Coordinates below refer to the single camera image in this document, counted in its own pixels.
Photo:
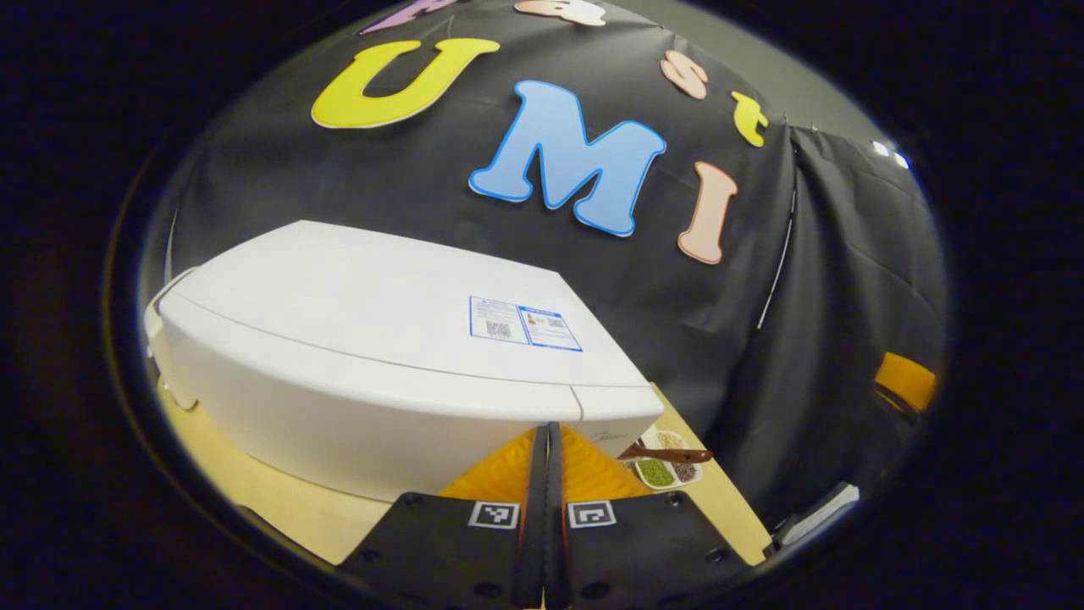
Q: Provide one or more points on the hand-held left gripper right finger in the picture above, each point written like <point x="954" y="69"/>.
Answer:
<point x="556" y="508"/>

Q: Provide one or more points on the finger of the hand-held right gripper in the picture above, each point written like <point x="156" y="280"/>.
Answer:
<point x="906" y="379"/>

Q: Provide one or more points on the brown spoon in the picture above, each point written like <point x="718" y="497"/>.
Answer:
<point x="669" y="455"/>

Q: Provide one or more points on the small ceiling light panel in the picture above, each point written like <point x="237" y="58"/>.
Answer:
<point x="891" y="154"/>

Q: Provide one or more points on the person's torso clothing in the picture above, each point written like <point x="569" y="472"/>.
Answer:
<point x="817" y="512"/>

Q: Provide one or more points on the black backdrop cloth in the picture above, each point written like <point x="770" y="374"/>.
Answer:
<point x="847" y="280"/>

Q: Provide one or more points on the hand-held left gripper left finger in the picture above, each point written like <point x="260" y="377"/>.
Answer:
<point x="533" y="508"/>

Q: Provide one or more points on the white divided condiment dish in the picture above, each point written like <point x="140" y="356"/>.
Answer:
<point x="656" y="472"/>

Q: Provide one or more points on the white microwave oven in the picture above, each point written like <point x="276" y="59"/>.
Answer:
<point x="364" y="339"/>

